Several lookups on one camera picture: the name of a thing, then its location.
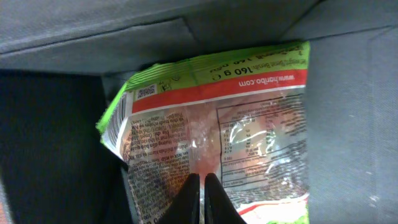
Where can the black box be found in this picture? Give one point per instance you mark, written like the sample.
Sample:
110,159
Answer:
62,62

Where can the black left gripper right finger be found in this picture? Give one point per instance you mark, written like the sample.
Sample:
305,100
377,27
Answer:
219,202

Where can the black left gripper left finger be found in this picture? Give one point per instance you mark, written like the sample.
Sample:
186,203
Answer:
185,207

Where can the green Haribo gummy bag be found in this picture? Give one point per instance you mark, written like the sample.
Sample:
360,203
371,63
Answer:
238,116

